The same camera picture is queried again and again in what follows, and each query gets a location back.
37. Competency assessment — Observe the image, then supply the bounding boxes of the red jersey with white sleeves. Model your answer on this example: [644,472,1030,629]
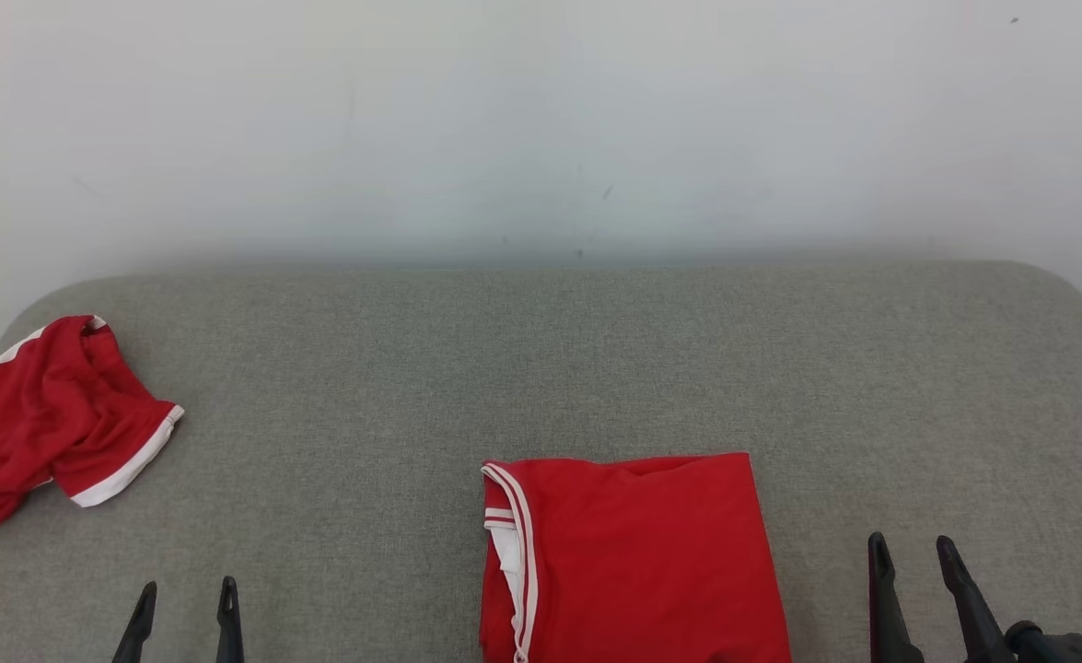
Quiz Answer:
[478,450,793,663]

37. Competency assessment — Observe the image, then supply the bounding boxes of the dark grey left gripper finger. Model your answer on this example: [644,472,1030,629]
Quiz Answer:
[111,580,159,663]
[215,576,246,663]

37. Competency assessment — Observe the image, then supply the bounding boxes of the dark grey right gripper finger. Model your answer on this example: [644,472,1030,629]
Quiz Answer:
[936,535,1018,663]
[867,531,925,663]

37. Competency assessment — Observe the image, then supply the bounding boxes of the red shorts with white trim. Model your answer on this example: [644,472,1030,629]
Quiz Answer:
[0,314,185,547]

